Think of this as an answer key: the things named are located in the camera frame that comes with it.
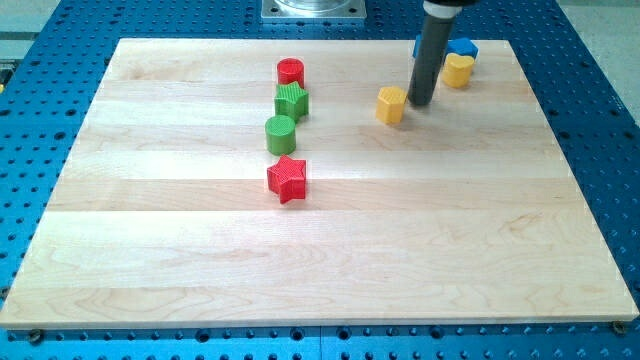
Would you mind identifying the yellow hexagon block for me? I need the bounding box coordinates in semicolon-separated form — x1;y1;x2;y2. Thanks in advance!
375;86;407;125

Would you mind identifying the red star block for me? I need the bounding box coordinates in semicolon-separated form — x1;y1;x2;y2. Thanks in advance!
267;155;306;204

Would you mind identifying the green star block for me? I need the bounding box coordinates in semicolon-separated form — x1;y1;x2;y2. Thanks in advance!
274;81;309;123

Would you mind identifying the green cylinder block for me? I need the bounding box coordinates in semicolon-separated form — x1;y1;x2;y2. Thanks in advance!
265;115;296;155

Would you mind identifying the light wooden board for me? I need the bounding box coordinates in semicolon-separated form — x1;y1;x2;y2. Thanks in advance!
1;38;638;330

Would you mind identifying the red cylinder block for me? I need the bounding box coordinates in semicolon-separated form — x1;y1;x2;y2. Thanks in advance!
276;58;305;88

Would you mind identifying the yellow heart block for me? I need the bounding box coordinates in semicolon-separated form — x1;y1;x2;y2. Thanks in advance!
441;53;475;88

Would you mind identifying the blue block right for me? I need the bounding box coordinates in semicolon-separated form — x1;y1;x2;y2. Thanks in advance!
445;37;479;59

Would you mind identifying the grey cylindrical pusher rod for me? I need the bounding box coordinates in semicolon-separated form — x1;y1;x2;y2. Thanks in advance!
408;0;478;107

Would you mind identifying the left board clamp screw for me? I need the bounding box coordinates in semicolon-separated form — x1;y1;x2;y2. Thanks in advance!
25;329;44;346

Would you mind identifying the board clamp screw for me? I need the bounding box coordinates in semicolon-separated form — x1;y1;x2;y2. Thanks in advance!
611;321;627;336
25;329;44;346

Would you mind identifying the right board clamp screw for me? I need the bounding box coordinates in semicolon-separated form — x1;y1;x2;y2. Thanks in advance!
611;321;627;336

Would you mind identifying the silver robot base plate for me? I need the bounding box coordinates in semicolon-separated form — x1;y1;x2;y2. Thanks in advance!
260;0;367;21

